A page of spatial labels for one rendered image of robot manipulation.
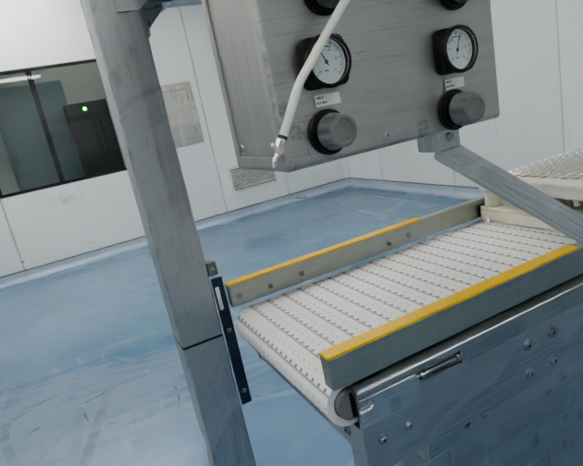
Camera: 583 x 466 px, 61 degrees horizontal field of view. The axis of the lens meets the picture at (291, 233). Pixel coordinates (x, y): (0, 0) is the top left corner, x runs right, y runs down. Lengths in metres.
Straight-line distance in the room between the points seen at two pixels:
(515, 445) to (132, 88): 0.67
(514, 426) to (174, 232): 0.51
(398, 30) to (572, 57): 3.87
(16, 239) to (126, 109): 5.07
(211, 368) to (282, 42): 0.50
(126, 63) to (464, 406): 0.55
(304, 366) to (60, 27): 5.39
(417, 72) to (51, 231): 5.37
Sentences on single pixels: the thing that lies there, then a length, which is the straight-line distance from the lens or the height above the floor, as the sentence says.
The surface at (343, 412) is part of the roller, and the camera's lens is 0.50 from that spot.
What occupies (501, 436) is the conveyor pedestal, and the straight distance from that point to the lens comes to 0.74.
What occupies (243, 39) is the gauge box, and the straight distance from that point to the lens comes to 0.39.
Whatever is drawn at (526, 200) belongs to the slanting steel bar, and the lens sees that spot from 0.53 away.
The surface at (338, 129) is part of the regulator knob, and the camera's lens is 0.36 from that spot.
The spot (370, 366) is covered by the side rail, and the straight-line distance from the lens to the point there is 0.48.
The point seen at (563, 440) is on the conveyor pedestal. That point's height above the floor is 0.67.
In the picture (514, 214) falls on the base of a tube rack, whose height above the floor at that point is 0.96.
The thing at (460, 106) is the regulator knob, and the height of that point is 1.17.
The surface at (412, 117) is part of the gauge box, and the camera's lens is 0.42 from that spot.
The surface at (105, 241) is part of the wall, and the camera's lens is 5.73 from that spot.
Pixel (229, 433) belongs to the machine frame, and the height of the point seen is 0.76.
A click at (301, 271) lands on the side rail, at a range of 0.73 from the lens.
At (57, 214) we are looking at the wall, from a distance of 5.66.
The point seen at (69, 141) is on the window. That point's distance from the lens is 5.63.
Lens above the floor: 1.20
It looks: 15 degrees down
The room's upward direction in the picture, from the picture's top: 11 degrees counter-clockwise
